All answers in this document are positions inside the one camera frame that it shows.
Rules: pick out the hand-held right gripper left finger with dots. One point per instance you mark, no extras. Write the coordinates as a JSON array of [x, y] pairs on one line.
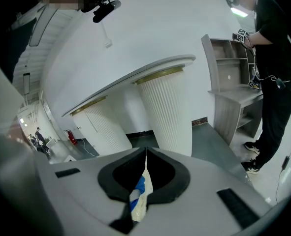
[[81, 193]]

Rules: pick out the blue cloth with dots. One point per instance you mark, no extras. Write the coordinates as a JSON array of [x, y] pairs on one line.
[[141, 183]]

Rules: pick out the ceiling light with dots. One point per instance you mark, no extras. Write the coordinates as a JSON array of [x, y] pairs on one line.
[[239, 12]]

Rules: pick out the person's black shirt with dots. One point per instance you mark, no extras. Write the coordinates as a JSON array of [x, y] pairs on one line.
[[12, 48]]

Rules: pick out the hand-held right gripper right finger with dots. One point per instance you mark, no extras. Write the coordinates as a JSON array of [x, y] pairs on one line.
[[204, 205]]

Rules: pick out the white table with fluted legs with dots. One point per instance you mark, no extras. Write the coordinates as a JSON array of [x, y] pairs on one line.
[[165, 107]]

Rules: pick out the red fire extinguisher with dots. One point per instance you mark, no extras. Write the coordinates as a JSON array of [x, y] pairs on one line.
[[72, 138]]

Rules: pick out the cream patterned footstool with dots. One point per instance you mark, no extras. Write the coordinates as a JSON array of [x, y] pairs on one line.
[[145, 205]]

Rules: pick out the black head-worn camera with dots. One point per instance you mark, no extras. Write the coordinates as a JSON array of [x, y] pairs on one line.
[[106, 11]]

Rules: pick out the grey wooden shelf desk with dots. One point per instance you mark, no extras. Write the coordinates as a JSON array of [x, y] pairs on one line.
[[224, 112]]

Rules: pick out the white box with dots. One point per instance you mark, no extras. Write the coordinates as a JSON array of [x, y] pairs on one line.
[[51, 142]]

